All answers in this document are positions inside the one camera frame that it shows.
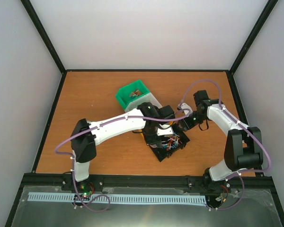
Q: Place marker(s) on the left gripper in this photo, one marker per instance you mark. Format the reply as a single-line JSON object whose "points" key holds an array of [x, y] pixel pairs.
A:
{"points": [[149, 141]]}

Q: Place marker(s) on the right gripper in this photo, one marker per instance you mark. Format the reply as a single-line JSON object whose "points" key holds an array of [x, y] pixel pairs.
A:
{"points": [[186, 125]]}

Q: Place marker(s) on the yellow plastic bin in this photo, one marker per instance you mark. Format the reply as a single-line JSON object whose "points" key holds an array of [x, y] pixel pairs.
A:
{"points": [[170, 123]]}

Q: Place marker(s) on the black plastic bin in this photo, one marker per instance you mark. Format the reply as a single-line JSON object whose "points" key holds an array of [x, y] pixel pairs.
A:
{"points": [[170, 144]]}

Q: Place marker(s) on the green plastic bin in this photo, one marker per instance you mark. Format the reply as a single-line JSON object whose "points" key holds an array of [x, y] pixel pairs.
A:
{"points": [[131, 92]]}

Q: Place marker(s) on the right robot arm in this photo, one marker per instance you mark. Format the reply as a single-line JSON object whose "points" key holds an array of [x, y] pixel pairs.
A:
{"points": [[242, 150]]}

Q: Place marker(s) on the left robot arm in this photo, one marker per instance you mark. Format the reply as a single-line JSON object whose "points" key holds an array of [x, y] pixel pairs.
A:
{"points": [[87, 135]]}

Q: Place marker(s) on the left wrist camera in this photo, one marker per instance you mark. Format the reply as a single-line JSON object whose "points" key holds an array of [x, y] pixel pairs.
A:
{"points": [[165, 132]]}

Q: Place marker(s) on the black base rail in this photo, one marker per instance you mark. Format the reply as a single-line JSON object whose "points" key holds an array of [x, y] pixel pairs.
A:
{"points": [[191, 184]]}

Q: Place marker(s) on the light blue cable duct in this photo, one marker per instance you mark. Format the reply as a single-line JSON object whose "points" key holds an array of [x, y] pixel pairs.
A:
{"points": [[124, 199]]}

